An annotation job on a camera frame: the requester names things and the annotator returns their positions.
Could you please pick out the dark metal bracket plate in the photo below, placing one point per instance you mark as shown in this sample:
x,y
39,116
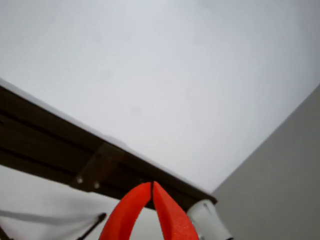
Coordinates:
x,y
97,167

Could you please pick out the black bracket bolt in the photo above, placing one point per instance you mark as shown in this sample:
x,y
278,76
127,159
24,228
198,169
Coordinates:
x,y
96,185
79,179

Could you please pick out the white table leg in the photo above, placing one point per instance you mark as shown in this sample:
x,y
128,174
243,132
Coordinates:
x,y
210,220

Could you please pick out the black aluminium table rail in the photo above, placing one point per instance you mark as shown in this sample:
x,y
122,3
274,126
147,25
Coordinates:
x,y
62,147

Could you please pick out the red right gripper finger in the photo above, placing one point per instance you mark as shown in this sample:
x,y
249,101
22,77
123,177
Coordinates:
x,y
175,217

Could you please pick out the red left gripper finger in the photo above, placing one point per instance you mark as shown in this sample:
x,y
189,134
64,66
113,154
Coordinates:
x,y
125,215

